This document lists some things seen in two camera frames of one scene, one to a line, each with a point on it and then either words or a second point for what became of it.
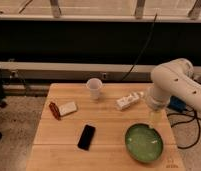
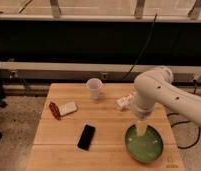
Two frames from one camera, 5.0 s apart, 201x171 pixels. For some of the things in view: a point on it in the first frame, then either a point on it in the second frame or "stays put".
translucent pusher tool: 156,116 -> 141,128
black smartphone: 86,137 stays put
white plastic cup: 94,84 stays put
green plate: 144,142 stays put
